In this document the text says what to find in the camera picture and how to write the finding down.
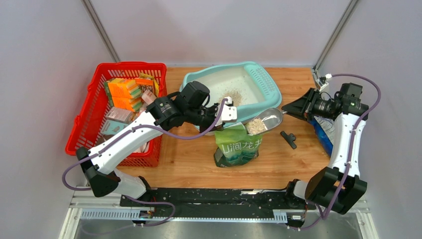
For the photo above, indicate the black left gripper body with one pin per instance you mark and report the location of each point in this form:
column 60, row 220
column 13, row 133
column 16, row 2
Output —
column 205, row 118

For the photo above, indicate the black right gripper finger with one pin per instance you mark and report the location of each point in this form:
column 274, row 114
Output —
column 301, row 104
column 295, row 111

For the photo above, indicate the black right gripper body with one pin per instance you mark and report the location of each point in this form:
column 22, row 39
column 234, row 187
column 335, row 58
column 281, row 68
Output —
column 322, row 108

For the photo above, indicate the green cat litter bag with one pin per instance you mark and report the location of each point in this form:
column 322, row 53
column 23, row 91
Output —
column 235, row 147

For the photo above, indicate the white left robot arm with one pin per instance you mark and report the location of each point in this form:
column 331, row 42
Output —
column 99, row 164

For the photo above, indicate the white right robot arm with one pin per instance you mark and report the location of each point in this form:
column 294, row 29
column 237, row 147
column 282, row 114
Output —
column 338, row 186

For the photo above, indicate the beige cat litter pile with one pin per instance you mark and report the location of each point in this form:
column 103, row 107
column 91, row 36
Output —
column 236, row 96

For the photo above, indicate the light blue litter box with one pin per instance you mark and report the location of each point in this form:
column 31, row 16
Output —
column 258, row 88

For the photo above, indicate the pink sponge box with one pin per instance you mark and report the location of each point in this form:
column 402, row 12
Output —
column 120, row 115

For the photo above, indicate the teal sponge box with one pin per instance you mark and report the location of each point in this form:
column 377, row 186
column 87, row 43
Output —
column 111, row 127

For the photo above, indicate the blue plastic bag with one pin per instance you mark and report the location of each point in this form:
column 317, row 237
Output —
column 324, row 130

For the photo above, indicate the black bag clip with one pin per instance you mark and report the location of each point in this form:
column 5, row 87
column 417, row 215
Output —
column 289, row 138

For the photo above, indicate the orange sponge pack lower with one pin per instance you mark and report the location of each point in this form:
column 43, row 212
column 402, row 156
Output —
column 133, row 104

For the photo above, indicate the orange sponge pack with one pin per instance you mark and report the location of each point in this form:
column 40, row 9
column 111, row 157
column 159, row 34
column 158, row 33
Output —
column 123, row 88
column 133, row 104

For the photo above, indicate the orange sponge pack upper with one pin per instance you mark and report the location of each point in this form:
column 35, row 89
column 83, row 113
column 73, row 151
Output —
column 123, row 88

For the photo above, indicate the red plastic basket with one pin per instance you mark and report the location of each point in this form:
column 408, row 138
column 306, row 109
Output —
column 88, row 123

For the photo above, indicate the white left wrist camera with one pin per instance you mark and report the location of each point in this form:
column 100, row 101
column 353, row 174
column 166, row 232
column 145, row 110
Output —
column 228, row 111

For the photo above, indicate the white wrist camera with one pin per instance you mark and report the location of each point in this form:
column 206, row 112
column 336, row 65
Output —
column 322, row 83
column 228, row 111

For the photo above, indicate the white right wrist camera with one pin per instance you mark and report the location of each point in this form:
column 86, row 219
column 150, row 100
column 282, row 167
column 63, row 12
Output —
column 322, row 83

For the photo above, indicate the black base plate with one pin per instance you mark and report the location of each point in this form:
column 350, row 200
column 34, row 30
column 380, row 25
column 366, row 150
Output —
column 222, row 203

